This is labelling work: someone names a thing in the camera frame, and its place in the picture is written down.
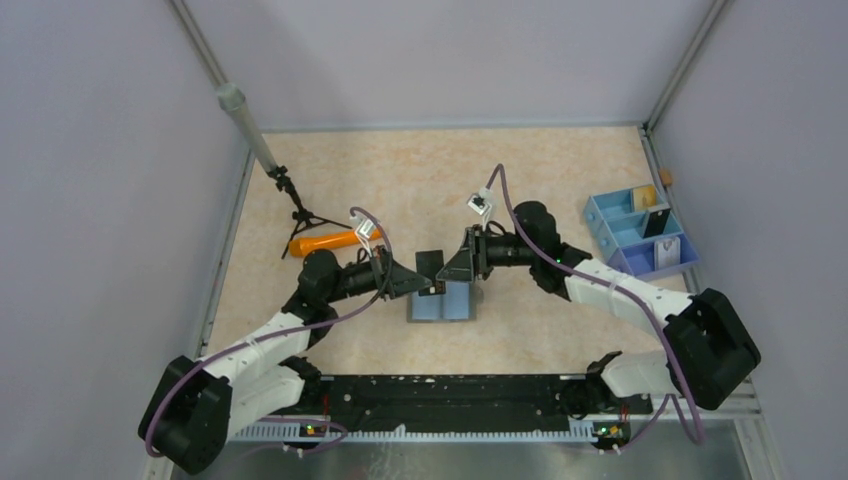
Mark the gold card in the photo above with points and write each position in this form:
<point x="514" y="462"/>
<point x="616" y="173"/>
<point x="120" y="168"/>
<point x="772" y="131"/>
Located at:
<point x="644" y="197"/>

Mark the grey leather card holder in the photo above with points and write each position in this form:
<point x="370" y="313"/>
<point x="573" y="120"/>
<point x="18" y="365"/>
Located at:
<point x="458" y="303"/>

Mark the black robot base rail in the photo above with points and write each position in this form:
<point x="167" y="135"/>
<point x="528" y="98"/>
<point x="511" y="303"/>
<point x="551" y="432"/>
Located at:
<point x="462" y="403"/>

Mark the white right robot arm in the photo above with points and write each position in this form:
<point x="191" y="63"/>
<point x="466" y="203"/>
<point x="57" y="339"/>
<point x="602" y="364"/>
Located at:
<point x="705" y="350"/>

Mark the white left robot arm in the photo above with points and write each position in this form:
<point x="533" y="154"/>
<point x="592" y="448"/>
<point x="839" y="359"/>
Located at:
<point x="198" y="405"/>

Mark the white slotted cable duct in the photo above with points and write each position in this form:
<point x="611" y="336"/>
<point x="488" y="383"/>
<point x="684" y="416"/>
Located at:
<point x="579" y="432"/>

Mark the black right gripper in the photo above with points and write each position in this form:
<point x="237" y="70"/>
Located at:
<point x="472" y="259"/>

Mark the blue compartment organizer box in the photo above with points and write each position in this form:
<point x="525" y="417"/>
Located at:
<point x="617" y="232"/>

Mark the orange toy microphone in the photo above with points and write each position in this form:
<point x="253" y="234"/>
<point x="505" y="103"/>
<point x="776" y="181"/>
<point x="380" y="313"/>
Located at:
<point x="302" y="246"/>

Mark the black tripod microphone stand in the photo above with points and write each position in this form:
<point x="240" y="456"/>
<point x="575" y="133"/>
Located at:
<point x="233" y="102"/>

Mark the small orange wall object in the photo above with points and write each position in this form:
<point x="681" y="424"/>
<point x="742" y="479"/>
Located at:
<point x="666" y="177"/>

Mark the black card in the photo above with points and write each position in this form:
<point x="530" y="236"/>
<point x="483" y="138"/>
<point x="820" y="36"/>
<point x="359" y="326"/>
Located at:
<point x="655" y="221"/>
<point x="429" y="263"/>

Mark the white patterned card in box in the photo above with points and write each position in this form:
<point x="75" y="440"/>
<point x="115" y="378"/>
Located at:
<point x="667" y="252"/>

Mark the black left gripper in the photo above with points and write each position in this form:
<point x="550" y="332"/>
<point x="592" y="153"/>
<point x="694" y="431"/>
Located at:
<point x="407" y="281"/>

